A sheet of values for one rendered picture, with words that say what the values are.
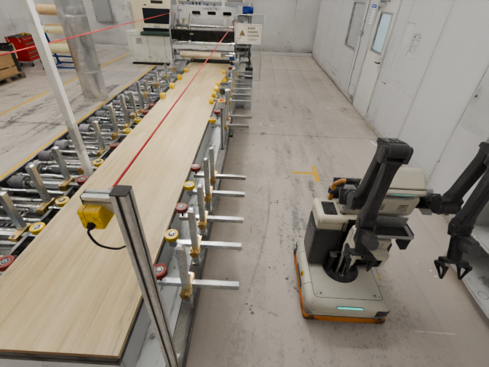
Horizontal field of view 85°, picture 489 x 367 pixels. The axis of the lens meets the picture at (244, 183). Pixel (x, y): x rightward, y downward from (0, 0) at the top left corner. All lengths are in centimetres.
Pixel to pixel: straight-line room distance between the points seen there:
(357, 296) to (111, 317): 165
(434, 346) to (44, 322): 248
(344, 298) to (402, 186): 105
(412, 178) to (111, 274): 158
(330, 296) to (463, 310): 123
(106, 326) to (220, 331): 108
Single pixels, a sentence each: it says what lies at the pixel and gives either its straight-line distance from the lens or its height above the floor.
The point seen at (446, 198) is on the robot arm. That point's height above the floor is 130.
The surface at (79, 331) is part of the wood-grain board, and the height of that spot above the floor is 90.
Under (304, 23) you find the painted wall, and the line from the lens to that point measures 1208.
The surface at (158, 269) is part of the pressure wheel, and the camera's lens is 150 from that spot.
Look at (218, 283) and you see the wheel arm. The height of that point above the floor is 82.
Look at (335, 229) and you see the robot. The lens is 205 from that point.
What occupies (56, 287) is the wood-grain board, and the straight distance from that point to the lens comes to 164.
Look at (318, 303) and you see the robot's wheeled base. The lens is 218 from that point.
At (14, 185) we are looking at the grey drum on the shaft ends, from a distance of 270.
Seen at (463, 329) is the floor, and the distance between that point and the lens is 292.
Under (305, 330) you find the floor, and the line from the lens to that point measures 237.
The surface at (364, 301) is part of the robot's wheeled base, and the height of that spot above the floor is 28.
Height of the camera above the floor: 208
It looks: 36 degrees down
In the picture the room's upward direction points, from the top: 2 degrees clockwise
